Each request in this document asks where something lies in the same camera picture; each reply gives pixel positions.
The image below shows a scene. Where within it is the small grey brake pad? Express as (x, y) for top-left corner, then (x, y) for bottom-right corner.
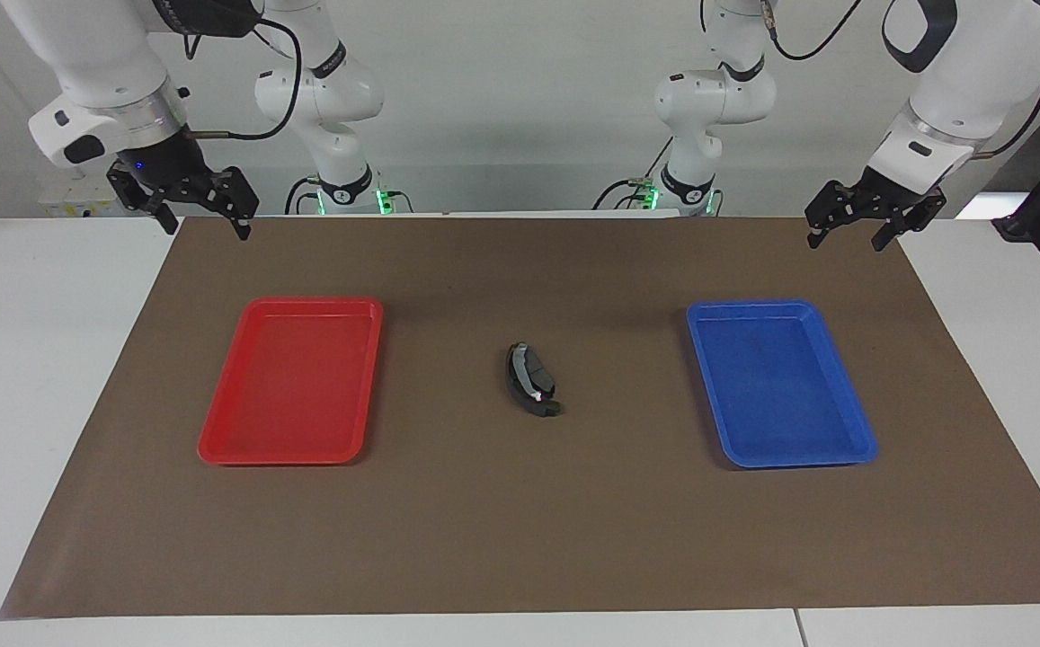
(520, 346), (557, 401)

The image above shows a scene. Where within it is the large curved brake pad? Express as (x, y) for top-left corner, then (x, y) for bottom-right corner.
(503, 341), (564, 420)

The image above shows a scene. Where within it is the blue plastic tray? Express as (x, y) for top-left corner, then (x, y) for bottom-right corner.
(687, 299), (878, 470)

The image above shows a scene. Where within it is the red plastic tray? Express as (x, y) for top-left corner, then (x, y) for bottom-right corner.
(197, 297), (385, 466)

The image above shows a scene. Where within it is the brown table mat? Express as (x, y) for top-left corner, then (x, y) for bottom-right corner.
(0, 214), (1040, 621)

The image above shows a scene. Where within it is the black right base cable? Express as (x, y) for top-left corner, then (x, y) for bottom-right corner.
(283, 174), (324, 217)

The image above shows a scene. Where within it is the black base cable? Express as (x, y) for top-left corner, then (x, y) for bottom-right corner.
(283, 174), (324, 217)
(604, 135), (675, 213)

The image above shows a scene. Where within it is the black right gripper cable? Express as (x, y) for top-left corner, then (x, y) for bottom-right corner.
(185, 16), (304, 141)

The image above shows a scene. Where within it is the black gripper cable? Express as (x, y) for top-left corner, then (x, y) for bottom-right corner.
(969, 74), (1040, 163)
(185, 16), (304, 141)

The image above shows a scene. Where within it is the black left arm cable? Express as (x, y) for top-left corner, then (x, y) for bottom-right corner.
(758, 0), (867, 64)

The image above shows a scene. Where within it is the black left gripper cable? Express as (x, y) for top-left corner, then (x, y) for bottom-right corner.
(969, 74), (1040, 163)

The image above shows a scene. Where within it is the black left base cable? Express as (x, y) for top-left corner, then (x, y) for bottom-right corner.
(604, 135), (675, 213)

